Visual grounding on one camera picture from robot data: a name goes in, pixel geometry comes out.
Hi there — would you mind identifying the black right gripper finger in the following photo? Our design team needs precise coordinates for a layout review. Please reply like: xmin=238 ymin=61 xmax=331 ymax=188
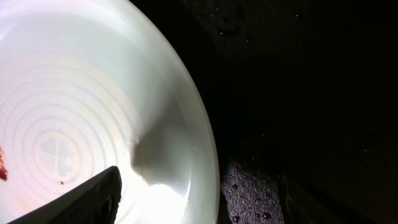
xmin=10 ymin=166 xmax=122 ymax=224

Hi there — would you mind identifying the light green plate with stain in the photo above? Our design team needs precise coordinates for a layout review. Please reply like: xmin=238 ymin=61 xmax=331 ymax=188
xmin=1 ymin=1 xmax=220 ymax=223

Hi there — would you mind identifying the round black tray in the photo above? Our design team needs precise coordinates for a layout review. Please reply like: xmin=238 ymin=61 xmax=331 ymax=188
xmin=136 ymin=1 xmax=397 ymax=223

